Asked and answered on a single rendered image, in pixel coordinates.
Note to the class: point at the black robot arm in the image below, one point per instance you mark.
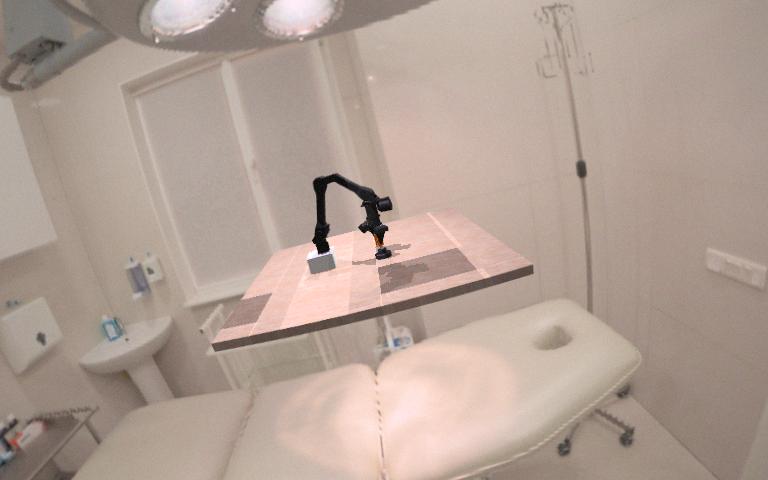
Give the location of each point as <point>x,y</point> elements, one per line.
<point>363,192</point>

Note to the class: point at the dark grey round pedestal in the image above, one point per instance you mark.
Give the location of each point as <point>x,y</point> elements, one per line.
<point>383,253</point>

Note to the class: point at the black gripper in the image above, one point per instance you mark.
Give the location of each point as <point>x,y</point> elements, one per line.
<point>378,229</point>

